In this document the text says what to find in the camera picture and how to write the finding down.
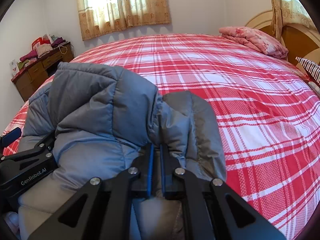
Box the grey puffer jacket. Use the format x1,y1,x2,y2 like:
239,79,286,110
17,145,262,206
18,63,227,239

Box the brown wooden desk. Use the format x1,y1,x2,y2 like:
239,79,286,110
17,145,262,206
11,42,74,102

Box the white greeting card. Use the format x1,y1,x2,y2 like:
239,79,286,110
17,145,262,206
9,60,20,76

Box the green folded garment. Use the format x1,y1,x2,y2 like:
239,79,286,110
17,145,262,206
17,60,29,70

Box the magenta folded garment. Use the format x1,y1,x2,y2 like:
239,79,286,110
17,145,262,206
20,50,38,62

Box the pink beige folded garment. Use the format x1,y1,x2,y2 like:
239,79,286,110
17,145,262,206
36,43,53,58

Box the red cardboard box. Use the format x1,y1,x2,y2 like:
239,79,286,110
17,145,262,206
31,36,51,50

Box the purple folded garment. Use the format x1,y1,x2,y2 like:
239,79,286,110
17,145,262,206
51,37,66,48

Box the red plaid bed sheet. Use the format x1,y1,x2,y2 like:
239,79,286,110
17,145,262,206
1,32,320,240

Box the beige window curtain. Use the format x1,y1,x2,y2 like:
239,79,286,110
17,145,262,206
77,0,171,41

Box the striped pillow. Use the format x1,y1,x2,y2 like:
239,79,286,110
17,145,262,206
295,57,320,86

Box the pink floral folded quilt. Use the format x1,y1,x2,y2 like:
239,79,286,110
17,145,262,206
219,27,289,59

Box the wooden headboard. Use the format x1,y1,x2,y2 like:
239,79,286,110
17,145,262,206
246,10,320,72

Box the beige side curtain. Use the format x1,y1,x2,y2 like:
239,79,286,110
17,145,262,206
271,0,317,41

